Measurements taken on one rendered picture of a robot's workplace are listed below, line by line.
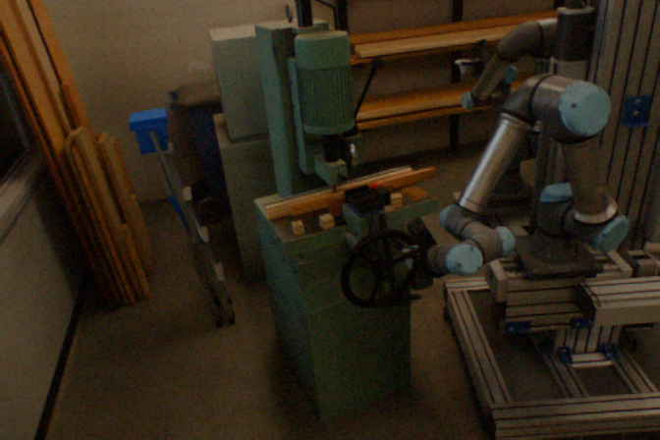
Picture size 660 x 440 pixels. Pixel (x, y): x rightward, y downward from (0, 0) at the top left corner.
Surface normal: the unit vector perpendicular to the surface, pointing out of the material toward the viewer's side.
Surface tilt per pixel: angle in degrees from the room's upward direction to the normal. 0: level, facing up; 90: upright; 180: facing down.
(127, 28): 90
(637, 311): 90
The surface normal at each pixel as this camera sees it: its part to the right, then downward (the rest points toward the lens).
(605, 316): 0.01, 0.45
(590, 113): 0.33, 0.29
